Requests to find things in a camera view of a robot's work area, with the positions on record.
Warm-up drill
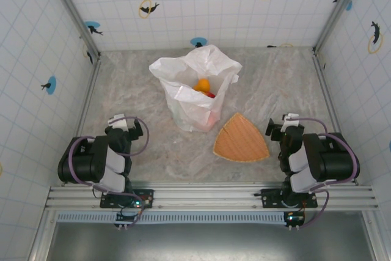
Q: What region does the white plastic bag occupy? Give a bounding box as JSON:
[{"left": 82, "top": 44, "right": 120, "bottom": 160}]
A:
[{"left": 148, "top": 43, "right": 243, "bottom": 133}]

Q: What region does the yellow pear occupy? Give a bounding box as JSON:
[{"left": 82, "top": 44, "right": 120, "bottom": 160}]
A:
[{"left": 194, "top": 78, "right": 211, "bottom": 93}]

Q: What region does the woven triangular bamboo basket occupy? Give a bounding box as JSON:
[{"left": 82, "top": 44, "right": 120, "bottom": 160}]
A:
[{"left": 213, "top": 112, "right": 271, "bottom": 163}]

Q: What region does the left small circuit board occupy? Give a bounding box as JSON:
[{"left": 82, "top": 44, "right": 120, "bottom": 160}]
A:
[{"left": 114, "top": 211, "right": 142, "bottom": 229}]

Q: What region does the small circuit board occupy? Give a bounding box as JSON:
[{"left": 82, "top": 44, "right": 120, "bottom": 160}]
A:
[
  {"left": 283, "top": 211, "right": 305, "bottom": 228},
  {"left": 114, "top": 211, "right": 142, "bottom": 229}
]

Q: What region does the right small circuit board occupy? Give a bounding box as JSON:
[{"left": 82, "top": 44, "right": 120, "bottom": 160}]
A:
[{"left": 283, "top": 211, "right": 305, "bottom": 228}]

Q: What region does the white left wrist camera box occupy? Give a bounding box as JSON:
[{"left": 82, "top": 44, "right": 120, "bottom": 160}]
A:
[{"left": 109, "top": 113, "right": 130, "bottom": 131}]

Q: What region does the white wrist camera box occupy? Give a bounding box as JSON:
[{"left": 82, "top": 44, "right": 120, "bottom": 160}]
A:
[
  {"left": 109, "top": 113, "right": 130, "bottom": 131},
  {"left": 281, "top": 113, "right": 302, "bottom": 129}
]

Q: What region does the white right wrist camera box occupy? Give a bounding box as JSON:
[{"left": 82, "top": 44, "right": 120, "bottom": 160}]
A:
[{"left": 281, "top": 113, "right": 302, "bottom": 129}]

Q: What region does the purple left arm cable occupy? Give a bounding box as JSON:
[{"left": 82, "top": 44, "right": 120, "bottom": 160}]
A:
[{"left": 67, "top": 116, "right": 150, "bottom": 227}]

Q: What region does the left aluminium table side rail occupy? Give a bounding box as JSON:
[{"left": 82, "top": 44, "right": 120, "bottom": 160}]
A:
[{"left": 75, "top": 59, "right": 102, "bottom": 138}]

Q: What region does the aluminium table side rail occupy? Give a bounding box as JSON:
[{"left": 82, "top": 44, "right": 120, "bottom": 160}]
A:
[
  {"left": 312, "top": 51, "right": 359, "bottom": 186},
  {"left": 75, "top": 59, "right": 102, "bottom": 138}
]

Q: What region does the right aluminium table side rail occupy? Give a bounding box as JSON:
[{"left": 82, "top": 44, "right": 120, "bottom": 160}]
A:
[{"left": 312, "top": 51, "right": 359, "bottom": 186}]

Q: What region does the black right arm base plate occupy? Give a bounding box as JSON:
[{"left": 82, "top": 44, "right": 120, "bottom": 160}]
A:
[{"left": 260, "top": 188, "right": 318, "bottom": 209}]

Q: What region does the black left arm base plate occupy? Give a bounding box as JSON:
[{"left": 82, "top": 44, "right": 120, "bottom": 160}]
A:
[{"left": 100, "top": 188, "right": 155, "bottom": 210}]

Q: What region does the aluminium mounting rail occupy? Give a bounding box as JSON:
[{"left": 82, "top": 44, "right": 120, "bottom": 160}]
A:
[{"left": 45, "top": 183, "right": 379, "bottom": 212}]

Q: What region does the white slotted cable duct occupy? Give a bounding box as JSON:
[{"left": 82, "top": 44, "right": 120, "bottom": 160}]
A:
[{"left": 56, "top": 211, "right": 290, "bottom": 224}]

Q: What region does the left aluminium frame post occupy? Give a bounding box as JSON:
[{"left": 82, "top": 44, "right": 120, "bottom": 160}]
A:
[{"left": 42, "top": 0, "right": 101, "bottom": 60}]

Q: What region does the aluminium frame post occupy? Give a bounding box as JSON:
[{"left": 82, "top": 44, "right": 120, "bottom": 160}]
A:
[
  {"left": 313, "top": 0, "right": 369, "bottom": 53},
  {"left": 42, "top": 0, "right": 101, "bottom": 60}
]

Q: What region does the right aluminium frame post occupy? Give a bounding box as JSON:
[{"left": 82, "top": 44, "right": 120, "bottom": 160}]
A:
[{"left": 313, "top": 0, "right": 369, "bottom": 53}]

